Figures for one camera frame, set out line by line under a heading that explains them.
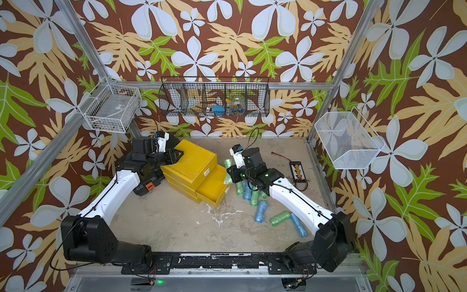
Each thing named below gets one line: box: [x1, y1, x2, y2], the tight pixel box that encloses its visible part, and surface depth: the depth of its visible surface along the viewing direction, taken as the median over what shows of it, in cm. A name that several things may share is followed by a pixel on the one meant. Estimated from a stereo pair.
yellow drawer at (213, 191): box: [195, 164, 230, 209], surface depth 89 cm
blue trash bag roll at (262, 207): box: [254, 200, 269, 224], surface depth 89 cm
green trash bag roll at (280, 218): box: [269, 210, 292, 227], surface depth 86 cm
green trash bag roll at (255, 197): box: [250, 185, 260, 207], surface depth 93 cm
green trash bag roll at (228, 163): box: [223, 158, 233, 185], surface depth 80 cm
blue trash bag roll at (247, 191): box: [243, 181, 253, 201], surface depth 95 cm
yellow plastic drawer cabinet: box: [160, 138, 231, 209], surface depth 84 cm
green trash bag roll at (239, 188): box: [235, 181, 244, 196], surface depth 96 cm
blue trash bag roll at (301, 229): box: [290, 212, 308, 238], surface depth 84 cm
